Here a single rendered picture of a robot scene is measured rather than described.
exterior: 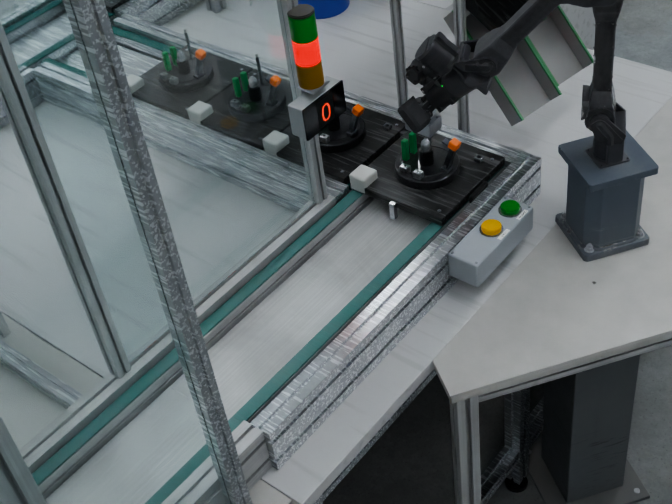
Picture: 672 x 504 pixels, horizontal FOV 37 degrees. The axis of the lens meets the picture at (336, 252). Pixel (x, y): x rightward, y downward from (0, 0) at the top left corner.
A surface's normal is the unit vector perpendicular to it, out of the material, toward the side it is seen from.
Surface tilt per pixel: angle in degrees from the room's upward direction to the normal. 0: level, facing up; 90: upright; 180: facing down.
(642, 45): 0
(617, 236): 90
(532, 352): 0
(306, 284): 0
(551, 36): 45
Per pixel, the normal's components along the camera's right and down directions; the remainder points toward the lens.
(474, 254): -0.11, -0.74
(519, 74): 0.38, -0.20
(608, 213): 0.27, 0.62
